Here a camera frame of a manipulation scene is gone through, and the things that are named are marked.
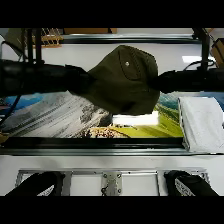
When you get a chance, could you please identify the olive green pants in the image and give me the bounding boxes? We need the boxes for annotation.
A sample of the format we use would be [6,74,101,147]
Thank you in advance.
[78,44,161,116]

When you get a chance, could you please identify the white garment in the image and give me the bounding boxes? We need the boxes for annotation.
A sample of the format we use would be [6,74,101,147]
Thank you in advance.
[177,96,224,154]

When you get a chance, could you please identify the silver frame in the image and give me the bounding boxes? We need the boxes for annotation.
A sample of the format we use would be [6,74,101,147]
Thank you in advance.
[0,148,224,197]

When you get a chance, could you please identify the black cable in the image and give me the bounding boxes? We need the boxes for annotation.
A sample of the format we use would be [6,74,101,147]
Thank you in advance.
[0,95,22,127]

